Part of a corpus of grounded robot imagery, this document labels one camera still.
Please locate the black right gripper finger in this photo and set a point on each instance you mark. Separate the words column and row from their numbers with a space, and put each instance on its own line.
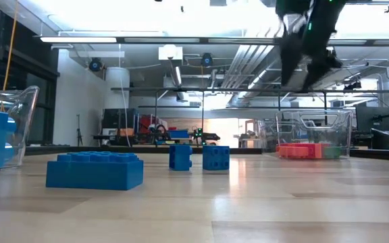
column 319, row 71
column 290, row 60

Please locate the red block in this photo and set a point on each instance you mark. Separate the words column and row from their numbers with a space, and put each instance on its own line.
column 311, row 148

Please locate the small green block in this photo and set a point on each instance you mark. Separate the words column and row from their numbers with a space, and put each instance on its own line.
column 332, row 152

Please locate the black ceiling device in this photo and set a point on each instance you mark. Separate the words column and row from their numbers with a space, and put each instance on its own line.
column 350, row 84

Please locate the black computer monitor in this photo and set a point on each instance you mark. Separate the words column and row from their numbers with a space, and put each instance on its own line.
column 373, row 118

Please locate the clear plastic bin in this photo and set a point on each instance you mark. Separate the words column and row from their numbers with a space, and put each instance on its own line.
column 29, row 101
column 348, row 141

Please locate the black background rack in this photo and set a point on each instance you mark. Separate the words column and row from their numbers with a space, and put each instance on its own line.
column 214, row 89

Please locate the blue round fan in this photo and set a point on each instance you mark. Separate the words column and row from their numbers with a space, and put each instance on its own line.
column 206, row 59
column 95, row 65

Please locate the black office chair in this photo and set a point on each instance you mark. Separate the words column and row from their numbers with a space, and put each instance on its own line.
column 382, row 140

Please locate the white ceiling box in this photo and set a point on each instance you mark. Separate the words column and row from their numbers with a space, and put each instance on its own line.
column 170, row 53

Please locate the blue storage bin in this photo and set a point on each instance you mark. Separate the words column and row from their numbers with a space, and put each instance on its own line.
column 178, row 134

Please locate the white cylindrical tank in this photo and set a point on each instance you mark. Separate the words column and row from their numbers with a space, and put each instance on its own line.
column 117, row 87

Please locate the black equipment case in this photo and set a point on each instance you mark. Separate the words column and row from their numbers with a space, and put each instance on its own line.
column 120, row 118

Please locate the long ceiling light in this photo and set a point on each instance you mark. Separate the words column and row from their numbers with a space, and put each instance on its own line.
column 79, row 39

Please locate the black tripod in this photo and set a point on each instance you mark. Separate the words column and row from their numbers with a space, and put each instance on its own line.
column 78, row 131

